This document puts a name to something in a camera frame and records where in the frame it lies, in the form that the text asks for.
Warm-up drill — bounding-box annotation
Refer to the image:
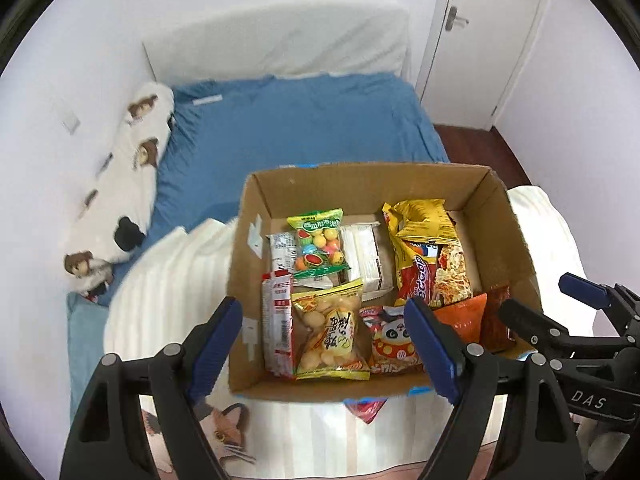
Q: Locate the orange snack sachet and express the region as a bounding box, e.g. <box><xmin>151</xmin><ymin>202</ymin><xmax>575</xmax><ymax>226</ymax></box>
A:
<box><xmin>433</xmin><ymin>294</ymin><xmax>487</xmax><ymax>344</ymax></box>

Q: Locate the green fruit candy bag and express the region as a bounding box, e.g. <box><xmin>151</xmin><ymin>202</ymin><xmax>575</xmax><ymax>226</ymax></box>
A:
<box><xmin>288</xmin><ymin>208</ymin><xmax>348</xmax><ymax>278</ymax></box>

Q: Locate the dark red snack sachet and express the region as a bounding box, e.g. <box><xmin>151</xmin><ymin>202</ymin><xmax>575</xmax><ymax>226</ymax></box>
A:
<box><xmin>482</xmin><ymin>284</ymin><xmax>518</xmax><ymax>354</ymax></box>

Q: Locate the cardboard box with blue print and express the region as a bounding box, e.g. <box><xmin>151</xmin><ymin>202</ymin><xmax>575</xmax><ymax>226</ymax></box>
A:
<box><xmin>228</xmin><ymin>162</ymin><xmax>541</xmax><ymax>402</ymax></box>

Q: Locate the red yellow instant noodle pack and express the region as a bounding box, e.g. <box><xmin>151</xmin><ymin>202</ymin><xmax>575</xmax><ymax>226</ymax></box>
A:
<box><xmin>382</xmin><ymin>198</ymin><xmax>473</xmax><ymax>309</ymax></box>

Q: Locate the striped cream pink blanket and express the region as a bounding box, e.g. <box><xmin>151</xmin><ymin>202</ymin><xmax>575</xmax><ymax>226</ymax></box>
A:
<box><xmin>102</xmin><ymin>185</ymin><xmax>599</xmax><ymax>480</ymax></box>

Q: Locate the red panda snack bag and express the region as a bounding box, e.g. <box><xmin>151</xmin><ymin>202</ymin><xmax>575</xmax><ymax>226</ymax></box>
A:
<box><xmin>359</xmin><ymin>306</ymin><xmax>422</xmax><ymax>375</ymax></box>

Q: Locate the red triangular snack packet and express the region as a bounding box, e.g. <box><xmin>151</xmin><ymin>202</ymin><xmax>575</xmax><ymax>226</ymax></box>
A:
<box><xmin>344</xmin><ymin>399</ymin><xmax>386</xmax><ymax>425</ymax></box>

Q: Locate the red white stick packet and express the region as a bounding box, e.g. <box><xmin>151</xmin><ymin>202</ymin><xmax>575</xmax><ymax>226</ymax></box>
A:
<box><xmin>262</xmin><ymin>270</ymin><xmax>296</xmax><ymax>379</ymax></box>

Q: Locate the white tissue pack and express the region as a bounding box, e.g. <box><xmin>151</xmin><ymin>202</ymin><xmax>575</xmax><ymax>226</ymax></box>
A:
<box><xmin>340</xmin><ymin>221</ymin><xmax>394</xmax><ymax>302</ymax></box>

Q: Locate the yellow egg biscuit bag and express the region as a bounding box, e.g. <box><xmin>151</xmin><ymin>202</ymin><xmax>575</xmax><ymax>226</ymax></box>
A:
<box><xmin>292</xmin><ymin>278</ymin><xmax>370</xmax><ymax>382</ymax></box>

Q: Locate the white cartoon print pillow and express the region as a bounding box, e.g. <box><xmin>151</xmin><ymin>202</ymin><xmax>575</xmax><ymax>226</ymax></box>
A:
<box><xmin>63</xmin><ymin>82</ymin><xmax>175</xmax><ymax>296</ymax></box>

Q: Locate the silver white small packet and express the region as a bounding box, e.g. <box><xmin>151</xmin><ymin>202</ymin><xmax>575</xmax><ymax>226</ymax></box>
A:
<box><xmin>268</xmin><ymin>231</ymin><xmax>298</xmax><ymax>274</ymax></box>

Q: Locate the blue bed sheet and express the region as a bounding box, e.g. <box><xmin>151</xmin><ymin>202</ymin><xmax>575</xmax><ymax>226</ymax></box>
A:
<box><xmin>67</xmin><ymin>71</ymin><xmax>450</xmax><ymax>421</ymax></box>

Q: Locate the white door with handle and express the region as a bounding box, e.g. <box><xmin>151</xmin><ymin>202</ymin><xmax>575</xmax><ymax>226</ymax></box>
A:
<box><xmin>419</xmin><ymin>0</ymin><xmax>544</xmax><ymax>130</ymax></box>

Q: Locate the white mattress against wall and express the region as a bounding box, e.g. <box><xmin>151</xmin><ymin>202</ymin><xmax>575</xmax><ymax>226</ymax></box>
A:
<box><xmin>143</xmin><ymin>0</ymin><xmax>410</xmax><ymax>86</ymax></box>

